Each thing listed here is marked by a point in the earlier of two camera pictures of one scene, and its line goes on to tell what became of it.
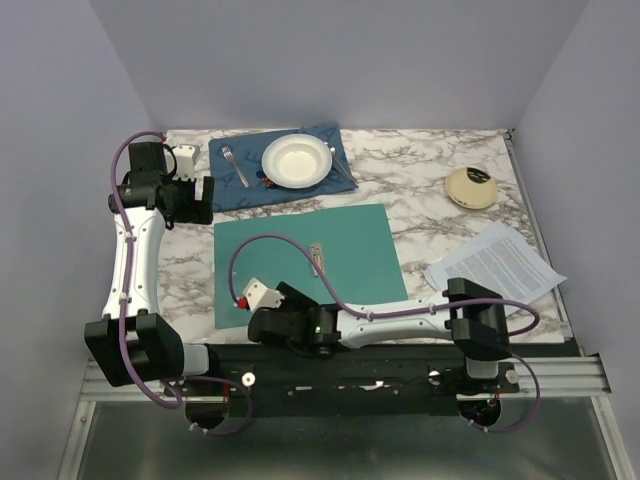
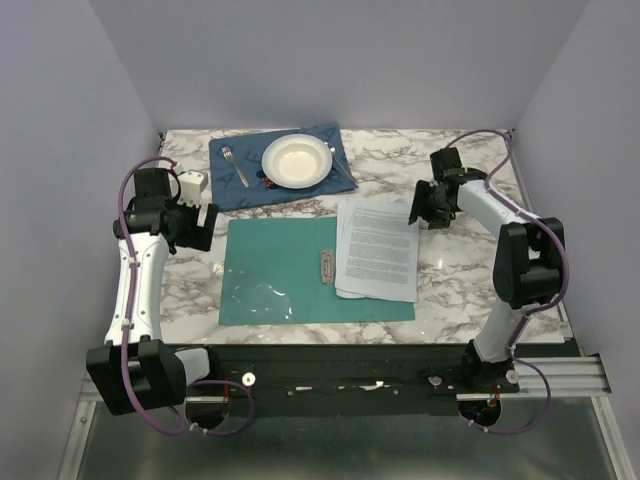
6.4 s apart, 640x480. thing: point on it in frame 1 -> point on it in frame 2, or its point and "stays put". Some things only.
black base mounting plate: [342, 379] stays put
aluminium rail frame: [553, 429] stays put
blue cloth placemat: [237, 173] stays put
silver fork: [228, 154] stays put
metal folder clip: [316, 251] -> [327, 268]
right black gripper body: [290, 305] -> [444, 214]
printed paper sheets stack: [498, 259] -> [376, 250]
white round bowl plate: [296, 161] stays put
